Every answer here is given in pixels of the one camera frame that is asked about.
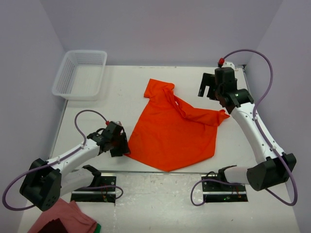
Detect pink folded t shirt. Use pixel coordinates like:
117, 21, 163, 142
28, 199, 97, 233

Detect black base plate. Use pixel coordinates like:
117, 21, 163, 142
70, 174, 117, 203
202, 181, 248, 203

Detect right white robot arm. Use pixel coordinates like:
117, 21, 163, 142
198, 67, 296, 191

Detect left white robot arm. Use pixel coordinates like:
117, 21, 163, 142
19, 121, 130, 211

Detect orange t shirt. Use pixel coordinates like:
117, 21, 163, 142
128, 79, 229, 172

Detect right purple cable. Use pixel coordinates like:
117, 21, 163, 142
190, 49, 298, 207

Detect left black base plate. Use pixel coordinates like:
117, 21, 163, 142
70, 174, 117, 203

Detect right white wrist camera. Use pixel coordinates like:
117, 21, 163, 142
217, 58, 235, 69

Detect white plastic basket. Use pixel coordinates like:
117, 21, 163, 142
52, 50, 107, 101

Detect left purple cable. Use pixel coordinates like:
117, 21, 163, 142
1, 109, 124, 211

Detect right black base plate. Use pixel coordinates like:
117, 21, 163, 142
202, 181, 248, 203

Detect dark maroon folded t shirt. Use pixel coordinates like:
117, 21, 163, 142
38, 218, 68, 233

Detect green folded t shirt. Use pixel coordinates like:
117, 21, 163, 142
94, 223, 102, 233

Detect purple cable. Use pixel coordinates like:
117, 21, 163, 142
190, 49, 298, 207
1, 109, 124, 211

